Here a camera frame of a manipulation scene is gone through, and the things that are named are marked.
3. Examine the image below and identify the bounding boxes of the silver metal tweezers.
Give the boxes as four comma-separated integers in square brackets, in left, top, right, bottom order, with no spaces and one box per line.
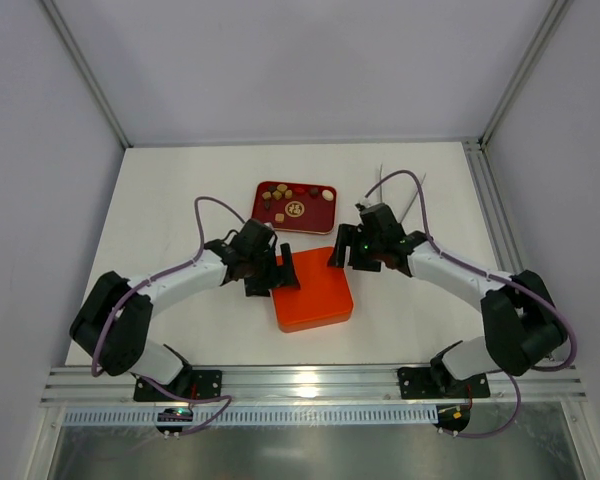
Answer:
[377,164,427,223]

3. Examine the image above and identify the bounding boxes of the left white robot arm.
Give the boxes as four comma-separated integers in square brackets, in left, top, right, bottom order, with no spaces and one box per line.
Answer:
[69,219,300,396]

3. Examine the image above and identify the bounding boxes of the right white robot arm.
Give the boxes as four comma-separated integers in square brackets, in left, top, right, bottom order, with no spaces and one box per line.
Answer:
[328,203,568,395]

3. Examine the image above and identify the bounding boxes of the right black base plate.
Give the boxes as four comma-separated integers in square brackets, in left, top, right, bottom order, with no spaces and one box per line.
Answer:
[397,366,491,400]

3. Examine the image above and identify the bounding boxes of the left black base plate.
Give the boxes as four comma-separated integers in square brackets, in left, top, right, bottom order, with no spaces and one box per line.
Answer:
[133,367,223,402]

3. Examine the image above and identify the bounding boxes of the purple cable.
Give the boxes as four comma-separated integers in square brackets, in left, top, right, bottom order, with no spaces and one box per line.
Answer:
[361,170,580,438]
[90,197,234,435]

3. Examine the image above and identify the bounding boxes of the white slotted cable duct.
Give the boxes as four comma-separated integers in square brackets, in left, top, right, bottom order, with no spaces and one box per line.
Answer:
[62,404,438,428]

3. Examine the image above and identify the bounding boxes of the dark red metal tray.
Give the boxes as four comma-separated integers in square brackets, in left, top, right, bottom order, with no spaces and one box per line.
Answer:
[251,181,338,235]

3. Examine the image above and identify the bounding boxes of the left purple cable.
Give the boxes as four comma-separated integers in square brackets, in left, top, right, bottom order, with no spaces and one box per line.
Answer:
[90,197,234,435]

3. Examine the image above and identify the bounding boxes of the aluminium front rail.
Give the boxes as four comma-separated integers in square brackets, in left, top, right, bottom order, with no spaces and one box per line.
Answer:
[41,364,587,406]

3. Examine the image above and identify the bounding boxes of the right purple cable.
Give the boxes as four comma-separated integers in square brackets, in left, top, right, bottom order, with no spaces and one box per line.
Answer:
[361,170,580,438]

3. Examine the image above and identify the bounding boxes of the orange box lid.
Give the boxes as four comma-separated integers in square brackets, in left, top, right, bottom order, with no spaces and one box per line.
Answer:
[272,247,354,333]

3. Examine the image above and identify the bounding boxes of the right aluminium frame rail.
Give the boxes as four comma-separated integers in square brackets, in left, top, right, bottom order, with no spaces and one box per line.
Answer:
[462,138,525,272]

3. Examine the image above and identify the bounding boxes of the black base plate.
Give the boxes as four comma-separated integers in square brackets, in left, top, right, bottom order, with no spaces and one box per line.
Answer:
[397,366,491,400]
[133,367,223,402]

